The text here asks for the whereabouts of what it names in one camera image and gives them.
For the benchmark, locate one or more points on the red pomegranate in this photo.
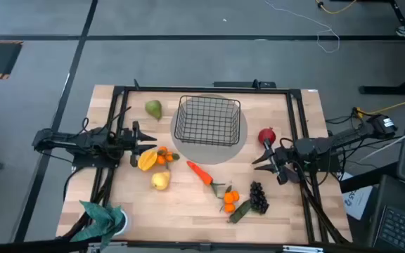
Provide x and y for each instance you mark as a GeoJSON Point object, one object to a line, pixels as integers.
{"type": "Point", "coordinates": [267, 134]}

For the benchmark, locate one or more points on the white printed paper sheet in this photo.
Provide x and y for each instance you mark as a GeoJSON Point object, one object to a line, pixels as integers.
{"type": "Point", "coordinates": [357, 202]}

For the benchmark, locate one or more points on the grey round mat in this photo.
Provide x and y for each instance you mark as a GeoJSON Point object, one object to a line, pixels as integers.
{"type": "Point", "coordinates": [206, 154]}

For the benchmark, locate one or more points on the dark grape bunch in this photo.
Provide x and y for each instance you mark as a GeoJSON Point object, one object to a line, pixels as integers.
{"type": "Point", "coordinates": [258, 196]}

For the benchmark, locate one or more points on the black laptop keyboard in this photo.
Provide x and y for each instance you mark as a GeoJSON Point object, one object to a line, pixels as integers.
{"type": "Point", "coordinates": [403, 230]}

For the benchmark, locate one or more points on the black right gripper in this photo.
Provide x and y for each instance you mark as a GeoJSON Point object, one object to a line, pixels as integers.
{"type": "Point", "coordinates": [285, 158]}

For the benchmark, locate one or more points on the tangerine bunch with leaves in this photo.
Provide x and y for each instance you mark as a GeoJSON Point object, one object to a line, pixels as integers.
{"type": "Point", "coordinates": [229, 197]}
{"type": "Point", "coordinates": [161, 160]}

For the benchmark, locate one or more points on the teal-leaved plant in white pot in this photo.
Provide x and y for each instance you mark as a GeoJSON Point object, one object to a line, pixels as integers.
{"type": "Point", "coordinates": [100, 219]}

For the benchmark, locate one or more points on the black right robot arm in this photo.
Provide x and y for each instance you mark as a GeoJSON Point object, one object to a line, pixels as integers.
{"type": "Point", "coordinates": [329, 144]}

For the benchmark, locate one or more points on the orange-red carrot with leaves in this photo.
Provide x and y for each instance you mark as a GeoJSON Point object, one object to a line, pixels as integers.
{"type": "Point", "coordinates": [199, 172]}

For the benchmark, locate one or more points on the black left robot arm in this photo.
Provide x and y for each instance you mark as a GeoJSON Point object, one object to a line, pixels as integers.
{"type": "Point", "coordinates": [83, 140]}

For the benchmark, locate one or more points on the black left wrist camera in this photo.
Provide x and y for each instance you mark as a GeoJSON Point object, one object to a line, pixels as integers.
{"type": "Point", "coordinates": [134, 161]}

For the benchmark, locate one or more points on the black metal table frame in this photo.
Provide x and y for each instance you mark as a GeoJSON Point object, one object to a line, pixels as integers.
{"type": "Point", "coordinates": [206, 89]}

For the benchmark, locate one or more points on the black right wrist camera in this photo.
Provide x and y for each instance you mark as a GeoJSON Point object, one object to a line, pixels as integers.
{"type": "Point", "coordinates": [283, 177]}

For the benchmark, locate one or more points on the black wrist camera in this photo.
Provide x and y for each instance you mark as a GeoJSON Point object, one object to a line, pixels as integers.
{"type": "Point", "coordinates": [283, 177]}
{"type": "Point", "coordinates": [134, 161]}

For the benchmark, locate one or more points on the yellow star fruit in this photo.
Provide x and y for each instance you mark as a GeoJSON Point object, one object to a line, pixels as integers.
{"type": "Point", "coordinates": [147, 160]}

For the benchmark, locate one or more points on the black desk leg frame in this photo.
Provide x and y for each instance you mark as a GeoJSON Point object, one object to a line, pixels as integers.
{"type": "Point", "coordinates": [392, 90]}

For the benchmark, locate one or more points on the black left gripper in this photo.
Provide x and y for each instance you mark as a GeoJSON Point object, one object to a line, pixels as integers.
{"type": "Point", "coordinates": [132, 140]}

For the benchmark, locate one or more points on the black metal rail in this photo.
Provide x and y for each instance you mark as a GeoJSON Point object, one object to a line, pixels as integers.
{"type": "Point", "coordinates": [153, 245]}

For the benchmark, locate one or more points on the yellow pear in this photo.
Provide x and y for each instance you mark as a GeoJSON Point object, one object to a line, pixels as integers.
{"type": "Point", "coordinates": [160, 181]}

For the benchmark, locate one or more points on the green pear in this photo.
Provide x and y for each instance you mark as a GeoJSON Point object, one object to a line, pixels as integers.
{"type": "Point", "coordinates": [153, 109]}

